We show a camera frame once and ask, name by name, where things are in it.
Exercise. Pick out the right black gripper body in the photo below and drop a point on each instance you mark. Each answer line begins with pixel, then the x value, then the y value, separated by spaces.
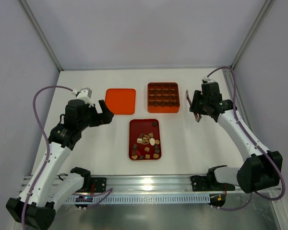
pixel 196 104

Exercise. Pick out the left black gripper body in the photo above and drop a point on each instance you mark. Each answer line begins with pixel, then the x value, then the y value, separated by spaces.
pixel 99 115

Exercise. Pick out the orange box lid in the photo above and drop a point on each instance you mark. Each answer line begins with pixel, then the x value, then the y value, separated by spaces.
pixel 121 101

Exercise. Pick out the white oval chocolate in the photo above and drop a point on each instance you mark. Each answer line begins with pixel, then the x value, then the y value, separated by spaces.
pixel 152 141

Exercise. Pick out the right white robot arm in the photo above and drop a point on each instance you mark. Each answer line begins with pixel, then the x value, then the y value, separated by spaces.
pixel 261 166

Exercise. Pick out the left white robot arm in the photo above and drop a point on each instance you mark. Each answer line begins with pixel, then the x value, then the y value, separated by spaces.
pixel 38 203

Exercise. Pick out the orange chocolate box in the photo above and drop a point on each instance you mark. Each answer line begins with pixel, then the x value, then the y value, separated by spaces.
pixel 163 97

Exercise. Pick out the red lacquer tray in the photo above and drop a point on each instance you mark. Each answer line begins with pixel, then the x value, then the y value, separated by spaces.
pixel 139 139

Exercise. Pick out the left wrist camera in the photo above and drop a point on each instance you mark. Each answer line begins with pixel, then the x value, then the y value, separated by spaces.
pixel 84 94

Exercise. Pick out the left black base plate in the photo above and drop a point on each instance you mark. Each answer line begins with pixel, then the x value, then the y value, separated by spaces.
pixel 97 185

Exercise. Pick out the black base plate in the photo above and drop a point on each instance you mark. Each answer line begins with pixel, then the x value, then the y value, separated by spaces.
pixel 209 184
pixel 97 185

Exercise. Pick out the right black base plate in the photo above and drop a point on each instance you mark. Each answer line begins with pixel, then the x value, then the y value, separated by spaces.
pixel 209 184

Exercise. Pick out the aluminium mounting rail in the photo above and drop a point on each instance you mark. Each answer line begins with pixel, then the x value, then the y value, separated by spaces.
pixel 126 183

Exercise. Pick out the slotted cable duct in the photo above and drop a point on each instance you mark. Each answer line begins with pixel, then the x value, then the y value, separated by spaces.
pixel 122 199

